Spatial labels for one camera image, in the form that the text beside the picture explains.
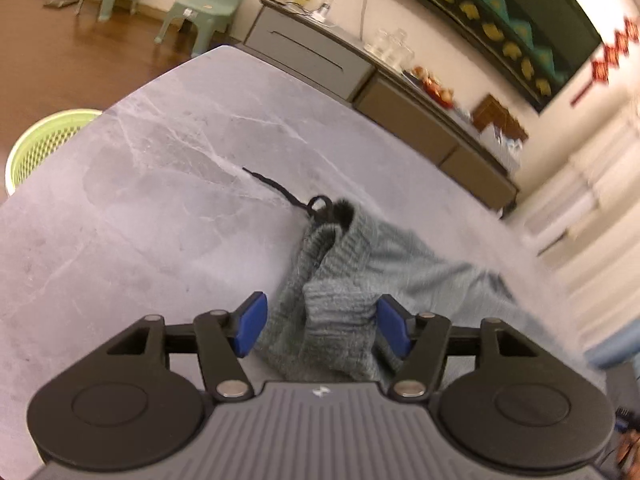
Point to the long grey sideboard cabinet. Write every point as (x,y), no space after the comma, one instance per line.
(335,63)

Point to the clear glass jars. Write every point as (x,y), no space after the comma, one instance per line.
(391,49)

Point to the dark framed wall painting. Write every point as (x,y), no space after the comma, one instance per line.
(538,45)

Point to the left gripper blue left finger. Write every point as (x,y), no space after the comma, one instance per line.
(223,338)

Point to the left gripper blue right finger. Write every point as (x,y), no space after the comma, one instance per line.
(420,341)

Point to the cream curtain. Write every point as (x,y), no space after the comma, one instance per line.
(584,221)

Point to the green laundry basket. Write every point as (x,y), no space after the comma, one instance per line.
(41,140)

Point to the brown box on sideboard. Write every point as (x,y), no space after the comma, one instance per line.
(489,111)

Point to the grey knitted garment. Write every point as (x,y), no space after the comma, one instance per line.
(323,328)

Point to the orange fruit plate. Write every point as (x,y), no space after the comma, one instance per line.
(432,86)

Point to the red wall decoration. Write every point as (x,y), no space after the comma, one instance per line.
(610,57)

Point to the blue curtain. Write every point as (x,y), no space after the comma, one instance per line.
(611,339)

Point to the green plastic chair near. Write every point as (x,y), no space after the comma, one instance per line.
(208,16)

